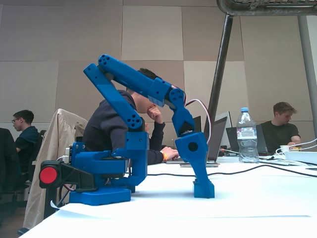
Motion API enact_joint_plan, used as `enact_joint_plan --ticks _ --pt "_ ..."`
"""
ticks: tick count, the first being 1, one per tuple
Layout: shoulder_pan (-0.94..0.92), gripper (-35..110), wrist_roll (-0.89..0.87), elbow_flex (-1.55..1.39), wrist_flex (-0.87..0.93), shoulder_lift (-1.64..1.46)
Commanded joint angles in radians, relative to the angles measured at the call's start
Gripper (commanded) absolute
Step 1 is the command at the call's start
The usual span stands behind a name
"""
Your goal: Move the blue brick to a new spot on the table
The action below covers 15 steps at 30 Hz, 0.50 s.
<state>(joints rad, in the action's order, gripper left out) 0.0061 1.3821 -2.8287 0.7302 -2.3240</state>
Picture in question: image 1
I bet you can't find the dark laptop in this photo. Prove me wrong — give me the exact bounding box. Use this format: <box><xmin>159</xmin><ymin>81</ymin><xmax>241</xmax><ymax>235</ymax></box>
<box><xmin>225</xmin><ymin>124</ymin><xmax>270</xmax><ymax>156</ymax></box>

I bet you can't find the silver laptop lid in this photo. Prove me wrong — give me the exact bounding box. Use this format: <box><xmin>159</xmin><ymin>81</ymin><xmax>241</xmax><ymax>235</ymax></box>
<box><xmin>214</xmin><ymin>111</ymin><xmax>234</xmax><ymax>149</ymax></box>

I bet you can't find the dark metal stand frame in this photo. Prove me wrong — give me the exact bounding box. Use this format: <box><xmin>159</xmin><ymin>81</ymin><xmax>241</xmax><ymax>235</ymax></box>
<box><xmin>216</xmin><ymin>0</ymin><xmax>317</xmax><ymax>17</ymax></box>

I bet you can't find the man with glasses, dark vest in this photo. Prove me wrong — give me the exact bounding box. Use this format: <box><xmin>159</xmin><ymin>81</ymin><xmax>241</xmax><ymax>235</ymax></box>
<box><xmin>10</xmin><ymin>110</ymin><xmax>40</xmax><ymax>174</ymax></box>

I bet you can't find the black laptop screen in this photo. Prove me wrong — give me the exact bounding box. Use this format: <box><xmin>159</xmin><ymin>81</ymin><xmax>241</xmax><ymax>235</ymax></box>
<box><xmin>193</xmin><ymin>116</ymin><xmax>203</xmax><ymax>133</ymax></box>

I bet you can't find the grey metal pole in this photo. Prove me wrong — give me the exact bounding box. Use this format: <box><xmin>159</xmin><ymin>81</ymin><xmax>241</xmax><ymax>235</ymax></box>
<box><xmin>297</xmin><ymin>15</ymin><xmax>317</xmax><ymax>139</ymax></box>

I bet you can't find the white flat box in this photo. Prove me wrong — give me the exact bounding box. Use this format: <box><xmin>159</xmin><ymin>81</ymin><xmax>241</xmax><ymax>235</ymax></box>
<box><xmin>284</xmin><ymin>150</ymin><xmax>317</xmax><ymax>165</ymax></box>

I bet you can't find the man in dark green t-shirt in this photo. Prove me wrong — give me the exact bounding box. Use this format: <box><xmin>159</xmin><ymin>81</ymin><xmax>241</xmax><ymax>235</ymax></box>
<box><xmin>259</xmin><ymin>101</ymin><xmax>302</xmax><ymax>154</ymax></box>

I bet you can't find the black clamp with red knob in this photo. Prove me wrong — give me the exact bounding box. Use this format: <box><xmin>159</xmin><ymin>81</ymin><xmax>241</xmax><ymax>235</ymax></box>
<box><xmin>39</xmin><ymin>160</ymin><xmax>99</xmax><ymax>219</ymax></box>

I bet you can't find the man with glasses, navy hoodie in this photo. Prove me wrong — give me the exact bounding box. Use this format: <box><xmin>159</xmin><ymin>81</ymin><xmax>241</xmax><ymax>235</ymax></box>
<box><xmin>82</xmin><ymin>68</ymin><xmax>180</xmax><ymax>166</ymax></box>

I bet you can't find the clear plastic water bottle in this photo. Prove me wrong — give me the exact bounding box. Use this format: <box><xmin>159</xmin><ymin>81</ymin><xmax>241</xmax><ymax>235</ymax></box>
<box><xmin>236</xmin><ymin>107</ymin><xmax>260</xmax><ymax>164</ymax></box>

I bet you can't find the grey laptop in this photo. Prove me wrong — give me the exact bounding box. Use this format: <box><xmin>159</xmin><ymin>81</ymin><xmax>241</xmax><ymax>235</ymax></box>
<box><xmin>165</xmin><ymin>116</ymin><xmax>228</xmax><ymax>168</ymax></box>

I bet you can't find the bare hand of hoodie man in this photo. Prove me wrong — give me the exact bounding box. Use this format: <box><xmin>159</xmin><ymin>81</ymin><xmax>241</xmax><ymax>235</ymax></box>
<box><xmin>147</xmin><ymin>104</ymin><xmax>164</xmax><ymax>124</ymax></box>

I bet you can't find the black cable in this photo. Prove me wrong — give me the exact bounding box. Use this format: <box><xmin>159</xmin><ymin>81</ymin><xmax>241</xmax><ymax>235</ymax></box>
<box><xmin>147</xmin><ymin>164</ymin><xmax>317</xmax><ymax>178</ymax></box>

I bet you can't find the dark metal stand leg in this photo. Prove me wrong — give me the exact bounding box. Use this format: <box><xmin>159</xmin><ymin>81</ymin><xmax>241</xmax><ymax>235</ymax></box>
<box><xmin>203</xmin><ymin>13</ymin><xmax>234</xmax><ymax>136</ymax></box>

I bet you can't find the red white servo cable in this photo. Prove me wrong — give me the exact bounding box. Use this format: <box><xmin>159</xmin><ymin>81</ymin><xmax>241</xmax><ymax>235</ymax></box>
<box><xmin>170</xmin><ymin>85</ymin><xmax>211</xmax><ymax>146</ymax></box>

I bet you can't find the person in black clothing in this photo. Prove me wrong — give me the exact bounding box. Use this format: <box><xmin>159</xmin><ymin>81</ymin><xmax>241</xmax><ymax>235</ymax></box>
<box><xmin>0</xmin><ymin>127</ymin><xmax>22</xmax><ymax>196</ymax></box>

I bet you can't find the blue toy brick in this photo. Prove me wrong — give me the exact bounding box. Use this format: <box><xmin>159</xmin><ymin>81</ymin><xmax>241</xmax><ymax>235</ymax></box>
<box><xmin>193</xmin><ymin>179</ymin><xmax>215</xmax><ymax>199</ymax></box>

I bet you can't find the beige jacket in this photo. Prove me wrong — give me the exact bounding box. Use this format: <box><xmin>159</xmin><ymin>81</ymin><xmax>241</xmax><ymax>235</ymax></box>
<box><xmin>23</xmin><ymin>108</ymin><xmax>89</xmax><ymax>230</ymax></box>

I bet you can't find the hand with orange wristband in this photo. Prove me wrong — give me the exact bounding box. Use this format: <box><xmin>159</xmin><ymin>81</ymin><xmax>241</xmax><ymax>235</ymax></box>
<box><xmin>160</xmin><ymin>146</ymin><xmax>180</xmax><ymax>161</ymax></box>

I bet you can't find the black office chair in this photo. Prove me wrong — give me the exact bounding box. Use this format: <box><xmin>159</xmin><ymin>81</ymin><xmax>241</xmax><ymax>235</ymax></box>
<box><xmin>26</xmin><ymin>129</ymin><xmax>48</xmax><ymax>183</ymax></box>

